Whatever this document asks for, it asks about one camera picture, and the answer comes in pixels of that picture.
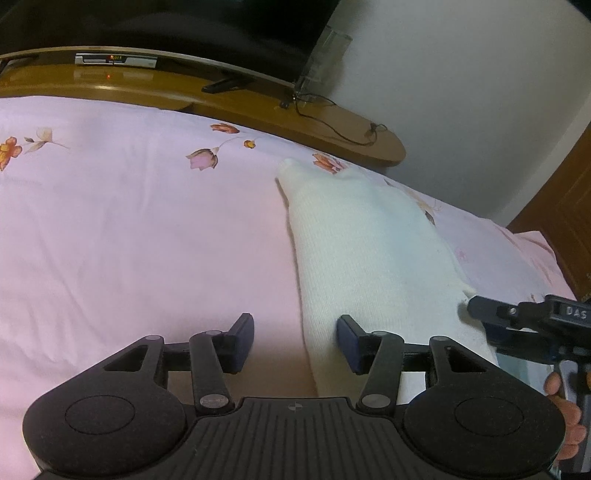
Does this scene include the brown wooden door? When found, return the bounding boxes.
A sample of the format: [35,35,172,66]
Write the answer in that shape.
[505,106,591,302]

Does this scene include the pink floral bed sheet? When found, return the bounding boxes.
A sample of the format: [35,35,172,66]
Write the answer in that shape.
[0,96,578,480]

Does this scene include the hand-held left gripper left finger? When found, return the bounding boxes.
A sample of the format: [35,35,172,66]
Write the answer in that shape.
[99,313,256,416]

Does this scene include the silver set-top box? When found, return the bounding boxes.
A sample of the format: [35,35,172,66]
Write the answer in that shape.
[75,52,160,69]

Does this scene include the black cable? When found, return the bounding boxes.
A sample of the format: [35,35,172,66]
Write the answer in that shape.
[279,90,389,145]

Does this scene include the white knitted sweater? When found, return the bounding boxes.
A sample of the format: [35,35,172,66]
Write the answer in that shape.
[276,158,500,400]

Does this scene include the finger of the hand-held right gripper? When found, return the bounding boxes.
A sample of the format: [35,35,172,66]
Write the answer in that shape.
[484,323,557,366]
[467,295,548,330]

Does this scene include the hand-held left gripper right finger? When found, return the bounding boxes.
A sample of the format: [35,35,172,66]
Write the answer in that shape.
[336,314,502,414]

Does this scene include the wooden television cabinet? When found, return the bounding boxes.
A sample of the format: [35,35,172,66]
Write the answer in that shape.
[0,58,407,168]

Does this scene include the clear plastic cover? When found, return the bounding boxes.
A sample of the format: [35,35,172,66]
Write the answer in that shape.
[294,25,353,94]

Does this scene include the black flat screen television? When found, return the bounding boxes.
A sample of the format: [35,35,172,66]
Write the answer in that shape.
[0,0,331,94]

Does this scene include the person's right hand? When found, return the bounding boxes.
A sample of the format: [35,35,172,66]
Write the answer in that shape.
[544,371,587,463]

